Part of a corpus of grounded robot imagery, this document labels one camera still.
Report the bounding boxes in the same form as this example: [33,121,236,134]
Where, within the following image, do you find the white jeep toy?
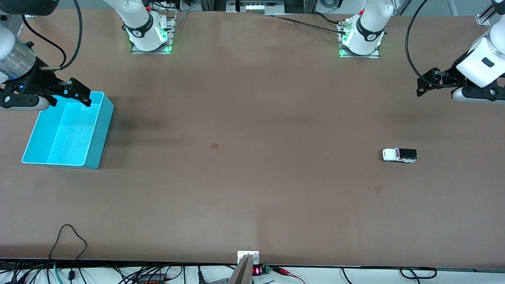
[382,148,418,163]

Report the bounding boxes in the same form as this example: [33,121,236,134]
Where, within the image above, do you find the cyan plastic bin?
[22,92,115,170]

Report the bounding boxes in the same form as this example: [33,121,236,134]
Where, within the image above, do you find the white lit device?
[226,0,285,13]

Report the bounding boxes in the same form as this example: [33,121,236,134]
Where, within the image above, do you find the grey aluminium bar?
[228,254,253,284]

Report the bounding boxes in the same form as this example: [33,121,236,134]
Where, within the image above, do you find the short black right arm cable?
[22,15,67,70]

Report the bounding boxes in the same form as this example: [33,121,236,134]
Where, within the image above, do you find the long black right arm cable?
[59,0,83,70]

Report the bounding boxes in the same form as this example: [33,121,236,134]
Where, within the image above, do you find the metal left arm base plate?
[339,22,381,59]

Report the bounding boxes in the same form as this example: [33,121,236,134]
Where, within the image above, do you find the aluminium profile bracket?
[475,0,498,26]

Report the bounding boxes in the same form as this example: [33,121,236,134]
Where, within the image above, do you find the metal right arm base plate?
[131,12,177,54]

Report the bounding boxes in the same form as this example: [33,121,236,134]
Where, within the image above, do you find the thin black looped cable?
[49,224,88,280]

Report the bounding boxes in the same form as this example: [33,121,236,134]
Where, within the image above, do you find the black cable across table edge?
[268,12,350,34]

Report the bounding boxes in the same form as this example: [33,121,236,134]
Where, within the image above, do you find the aluminium frame rails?
[199,0,318,14]

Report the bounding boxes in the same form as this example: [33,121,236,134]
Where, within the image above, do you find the black oval cable loop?
[400,267,438,280]

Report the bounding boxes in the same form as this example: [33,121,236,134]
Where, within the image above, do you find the white mounting bracket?
[237,251,260,265]

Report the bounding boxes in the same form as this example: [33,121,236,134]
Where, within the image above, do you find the red and black clip wires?
[271,266,306,284]

